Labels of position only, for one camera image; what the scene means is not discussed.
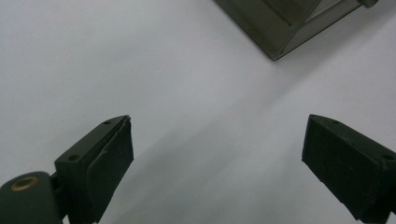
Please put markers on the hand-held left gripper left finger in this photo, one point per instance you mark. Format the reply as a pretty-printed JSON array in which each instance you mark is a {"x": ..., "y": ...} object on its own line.
[{"x": 96, "y": 165}]

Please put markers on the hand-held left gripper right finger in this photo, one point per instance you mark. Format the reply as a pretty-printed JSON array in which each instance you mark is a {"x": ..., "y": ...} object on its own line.
[{"x": 348, "y": 161}]

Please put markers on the smoky clear drawer cabinet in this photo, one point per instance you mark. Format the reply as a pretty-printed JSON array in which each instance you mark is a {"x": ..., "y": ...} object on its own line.
[{"x": 267, "y": 25}]

